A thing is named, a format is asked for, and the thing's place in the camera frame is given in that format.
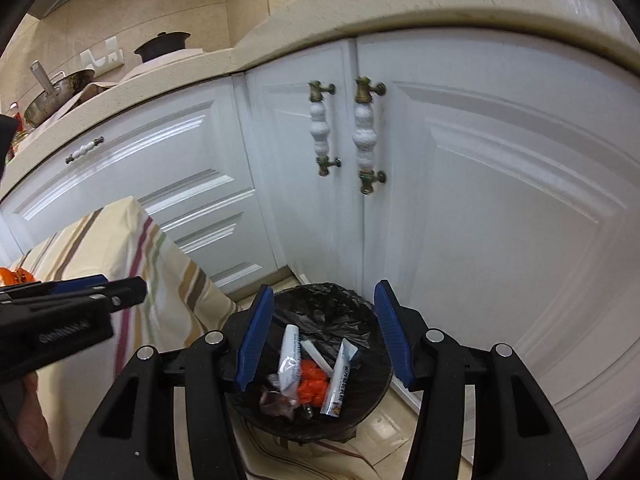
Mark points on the large white cabinet door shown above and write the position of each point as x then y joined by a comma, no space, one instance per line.
500,210

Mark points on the wide white cabinet front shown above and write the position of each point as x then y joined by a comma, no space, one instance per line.
150,160

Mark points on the person's left forearm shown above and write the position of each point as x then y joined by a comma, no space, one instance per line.
37,425

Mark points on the narrow white cabinet door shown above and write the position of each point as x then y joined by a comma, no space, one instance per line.
285,185

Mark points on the steel wok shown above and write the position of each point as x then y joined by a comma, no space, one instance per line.
55,100

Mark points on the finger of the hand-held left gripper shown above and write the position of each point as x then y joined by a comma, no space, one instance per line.
127,292
75,284

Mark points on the striped tablecloth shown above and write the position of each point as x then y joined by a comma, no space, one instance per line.
150,260

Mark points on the clear plastic wrapper red print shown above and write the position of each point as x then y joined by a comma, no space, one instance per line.
275,400

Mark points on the white wall hook rack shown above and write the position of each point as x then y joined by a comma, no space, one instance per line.
102,55

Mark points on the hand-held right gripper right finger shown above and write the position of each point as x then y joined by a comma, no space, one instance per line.
395,340

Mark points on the white paper strip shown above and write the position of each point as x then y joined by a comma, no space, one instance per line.
317,357

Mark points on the orange wrapper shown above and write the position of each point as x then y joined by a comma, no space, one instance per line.
312,392
17,276
311,370

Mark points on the black bag lined trash bin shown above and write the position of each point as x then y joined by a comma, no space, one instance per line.
340,310

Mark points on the group of condiment bottles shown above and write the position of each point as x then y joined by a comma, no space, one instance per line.
19,130

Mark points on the beige stove cover cloth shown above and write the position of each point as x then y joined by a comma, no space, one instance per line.
165,62

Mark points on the black lidded pot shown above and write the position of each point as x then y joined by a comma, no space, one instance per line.
160,47

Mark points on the white printed sachet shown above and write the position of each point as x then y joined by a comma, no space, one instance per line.
340,385
289,360

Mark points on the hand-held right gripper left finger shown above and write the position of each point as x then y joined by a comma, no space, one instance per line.
255,340

